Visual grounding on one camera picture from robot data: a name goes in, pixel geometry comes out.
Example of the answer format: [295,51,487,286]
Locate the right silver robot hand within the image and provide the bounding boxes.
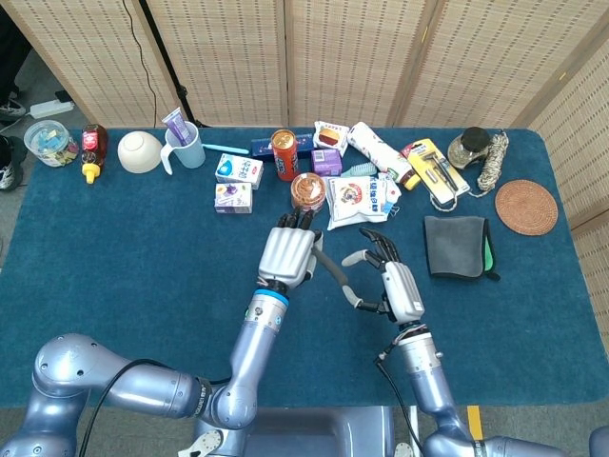
[341,228,425,327]

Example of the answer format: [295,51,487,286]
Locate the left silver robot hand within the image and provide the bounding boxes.
[257,207,324,289]

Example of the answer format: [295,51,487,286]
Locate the dark grey cylindrical stick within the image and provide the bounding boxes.
[314,247,351,289]

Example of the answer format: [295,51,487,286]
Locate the clear jar orange contents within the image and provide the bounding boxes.
[290,172,327,214]

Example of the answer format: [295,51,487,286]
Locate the grey green folded cloth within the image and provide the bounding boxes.
[422,215,501,282]

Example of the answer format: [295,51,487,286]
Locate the white purple small carton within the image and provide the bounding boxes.
[213,182,254,215]

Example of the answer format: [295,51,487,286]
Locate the white printed snack bag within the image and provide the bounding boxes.
[325,174,403,232]

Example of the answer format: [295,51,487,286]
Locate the white blue milk carton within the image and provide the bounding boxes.
[214,152,265,190]

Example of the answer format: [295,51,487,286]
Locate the orange red drink can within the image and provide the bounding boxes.
[270,129,301,183]

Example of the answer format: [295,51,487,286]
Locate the small purple box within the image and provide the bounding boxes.
[310,148,344,177]

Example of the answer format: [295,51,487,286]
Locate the teal comb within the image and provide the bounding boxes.
[340,161,379,179]

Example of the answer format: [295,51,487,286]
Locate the dark blue flat box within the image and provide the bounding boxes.
[250,133,315,160]

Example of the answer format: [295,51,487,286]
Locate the small brown bottle yellow cap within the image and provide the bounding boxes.
[398,167,422,191]

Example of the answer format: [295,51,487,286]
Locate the teal toothbrush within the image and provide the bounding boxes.
[201,142,250,155]

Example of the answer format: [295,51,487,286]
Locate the white snack packet red cake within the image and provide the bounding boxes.
[313,120,351,157]

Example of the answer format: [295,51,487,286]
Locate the yellow razor blister pack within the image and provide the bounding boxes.
[402,138,471,199]

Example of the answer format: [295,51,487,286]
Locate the white floral rolled pouch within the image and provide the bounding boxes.
[345,121,413,178]

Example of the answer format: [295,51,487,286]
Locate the light blue plastic mug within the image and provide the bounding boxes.
[160,120,206,176]

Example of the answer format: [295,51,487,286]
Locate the blue felt table cover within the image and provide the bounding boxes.
[0,127,609,409]

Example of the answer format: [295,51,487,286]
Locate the round woven brown coaster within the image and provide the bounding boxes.
[494,179,560,236]

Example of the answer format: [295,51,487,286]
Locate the glass jar black lid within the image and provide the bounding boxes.
[447,127,492,170]

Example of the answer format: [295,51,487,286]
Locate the beige twine bundle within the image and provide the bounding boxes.
[430,132,510,212]

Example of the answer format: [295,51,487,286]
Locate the blue-grey robot torso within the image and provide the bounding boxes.
[192,406,396,457]

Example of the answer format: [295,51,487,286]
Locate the purple toothpaste tube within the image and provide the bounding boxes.
[162,107,193,146]

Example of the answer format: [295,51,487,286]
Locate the cream ceramic bowl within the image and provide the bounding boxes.
[117,130,164,174]

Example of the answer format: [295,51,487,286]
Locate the bamboo folding screen panel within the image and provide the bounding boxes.
[145,0,289,129]
[284,0,437,129]
[522,42,609,229]
[2,0,180,129]
[570,222,609,334]
[387,0,609,129]

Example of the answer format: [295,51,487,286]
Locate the brown syrup bottle yellow cap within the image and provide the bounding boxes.
[80,124,108,185]

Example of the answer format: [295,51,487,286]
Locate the black tripod pole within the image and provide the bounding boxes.
[137,0,210,129]

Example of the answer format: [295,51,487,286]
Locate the clear jar of colourful clips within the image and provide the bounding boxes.
[23,120,80,169]

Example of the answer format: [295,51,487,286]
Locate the white power strip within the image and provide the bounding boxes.
[29,99,75,120]

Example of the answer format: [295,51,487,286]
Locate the black white sneaker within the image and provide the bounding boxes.
[0,97,28,118]
[0,135,25,192]

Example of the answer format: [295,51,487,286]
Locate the person leg black trousers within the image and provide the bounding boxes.
[0,9,34,104]

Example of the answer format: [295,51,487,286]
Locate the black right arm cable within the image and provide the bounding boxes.
[375,351,425,456]

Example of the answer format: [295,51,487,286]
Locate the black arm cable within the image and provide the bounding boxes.
[78,359,232,457]
[375,351,425,456]

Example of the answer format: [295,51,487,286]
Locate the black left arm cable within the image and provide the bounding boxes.
[78,359,232,457]

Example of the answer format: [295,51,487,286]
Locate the thin black hanging cable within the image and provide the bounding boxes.
[122,0,166,128]

